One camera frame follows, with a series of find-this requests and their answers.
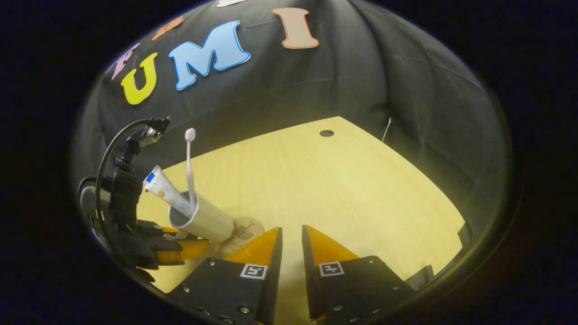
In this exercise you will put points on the white toothpaste tube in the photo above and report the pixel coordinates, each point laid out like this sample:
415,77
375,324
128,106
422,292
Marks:
165,189

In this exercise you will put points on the black block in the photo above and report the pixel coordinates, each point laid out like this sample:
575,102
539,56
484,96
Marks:
466,234
420,276

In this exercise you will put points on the black backdrop cloth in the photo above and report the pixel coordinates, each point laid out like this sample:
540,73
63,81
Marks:
361,81

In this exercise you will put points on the white cup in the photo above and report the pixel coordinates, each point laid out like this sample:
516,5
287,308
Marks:
210,221

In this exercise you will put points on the pink toothbrush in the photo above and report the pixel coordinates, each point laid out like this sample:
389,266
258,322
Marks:
189,167

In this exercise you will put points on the wooden desktop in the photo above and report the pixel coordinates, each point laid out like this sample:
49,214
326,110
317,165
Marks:
352,189

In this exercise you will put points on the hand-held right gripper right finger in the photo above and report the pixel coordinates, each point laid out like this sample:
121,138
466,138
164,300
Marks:
308,275

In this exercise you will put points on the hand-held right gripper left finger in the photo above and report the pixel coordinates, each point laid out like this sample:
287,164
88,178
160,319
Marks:
274,275

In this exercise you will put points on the round wooden coaster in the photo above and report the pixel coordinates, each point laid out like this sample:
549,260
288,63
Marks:
247,231

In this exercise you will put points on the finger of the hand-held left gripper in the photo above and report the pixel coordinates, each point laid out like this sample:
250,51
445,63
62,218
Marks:
149,228
169,246

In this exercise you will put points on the black desk grommet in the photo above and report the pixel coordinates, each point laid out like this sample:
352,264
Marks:
326,133

